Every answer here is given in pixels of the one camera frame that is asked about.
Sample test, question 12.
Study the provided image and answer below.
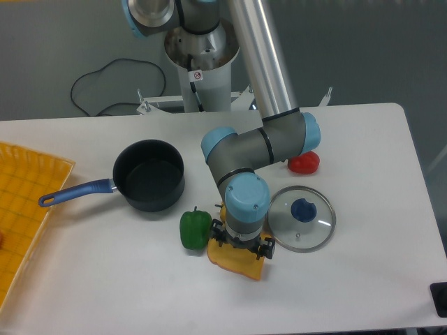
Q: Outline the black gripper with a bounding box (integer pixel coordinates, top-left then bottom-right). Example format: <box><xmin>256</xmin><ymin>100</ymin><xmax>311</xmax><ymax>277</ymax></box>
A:
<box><xmin>209</xmin><ymin>219</ymin><xmax>276</xmax><ymax>260</ymax></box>

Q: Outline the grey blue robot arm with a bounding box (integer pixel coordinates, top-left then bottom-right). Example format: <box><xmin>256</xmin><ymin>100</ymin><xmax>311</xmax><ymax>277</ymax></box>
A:
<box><xmin>122</xmin><ymin>1</ymin><xmax>321</xmax><ymax>258</ymax></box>

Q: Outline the yellow bell pepper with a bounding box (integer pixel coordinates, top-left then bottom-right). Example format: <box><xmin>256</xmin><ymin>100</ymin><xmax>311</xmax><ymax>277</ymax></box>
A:
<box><xmin>214</xmin><ymin>202</ymin><xmax>226</xmax><ymax>223</ymax></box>

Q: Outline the green bell pepper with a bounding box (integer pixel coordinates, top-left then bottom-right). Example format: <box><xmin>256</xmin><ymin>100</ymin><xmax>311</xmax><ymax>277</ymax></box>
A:
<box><xmin>179</xmin><ymin>207</ymin><xmax>212</xmax><ymax>250</ymax></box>

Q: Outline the glass pot lid blue knob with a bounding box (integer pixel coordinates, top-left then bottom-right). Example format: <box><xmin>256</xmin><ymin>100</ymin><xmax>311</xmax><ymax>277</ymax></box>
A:
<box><xmin>266</xmin><ymin>186</ymin><xmax>337</xmax><ymax>253</ymax></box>

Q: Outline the red bell pepper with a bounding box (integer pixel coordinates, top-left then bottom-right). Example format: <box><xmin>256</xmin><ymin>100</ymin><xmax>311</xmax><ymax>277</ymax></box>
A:
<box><xmin>287</xmin><ymin>151</ymin><xmax>320</xmax><ymax>174</ymax></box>

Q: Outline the black device at table edge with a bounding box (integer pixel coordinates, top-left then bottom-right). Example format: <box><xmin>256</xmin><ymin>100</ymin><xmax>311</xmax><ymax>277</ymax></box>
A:
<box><xmin>430</xmin><ymin>282</ymin><xmax>447</xmax><ymax>318</ymax></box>

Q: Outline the yellow woven tray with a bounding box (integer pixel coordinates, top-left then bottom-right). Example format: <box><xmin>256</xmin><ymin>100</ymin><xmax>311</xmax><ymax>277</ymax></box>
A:
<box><xmin>1</xmin><ymin>142</ymin><xmax>75</xmax><ymax>307</ymax></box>

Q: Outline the black saucepan blue handle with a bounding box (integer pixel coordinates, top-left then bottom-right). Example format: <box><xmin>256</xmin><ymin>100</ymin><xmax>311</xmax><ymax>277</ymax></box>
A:
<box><xmin>38</xmin><ymin>140</ymin><xmax>185</xmax><ymax>213</ymax></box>

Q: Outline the white metal mounting bracket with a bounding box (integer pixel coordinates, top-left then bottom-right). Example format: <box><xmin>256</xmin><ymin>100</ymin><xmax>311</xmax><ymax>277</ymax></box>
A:
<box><xmin>135</xmin><ymin>82</ymin><xmax>333</xmax><ymax>115</ymax></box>

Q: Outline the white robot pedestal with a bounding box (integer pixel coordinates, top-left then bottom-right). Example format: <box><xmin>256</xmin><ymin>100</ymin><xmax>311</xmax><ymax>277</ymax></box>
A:
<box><xmin>164</xmin><ymin>19</ymin><xmax>240</xmax><ymax>112</ymax></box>

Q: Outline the black cable on floor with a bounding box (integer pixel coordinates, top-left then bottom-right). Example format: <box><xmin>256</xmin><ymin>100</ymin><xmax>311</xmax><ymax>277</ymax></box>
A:
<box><xmin>70</xmin><ymin>58</ymin><xmax>166</xmax><ymax>117</ymax></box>

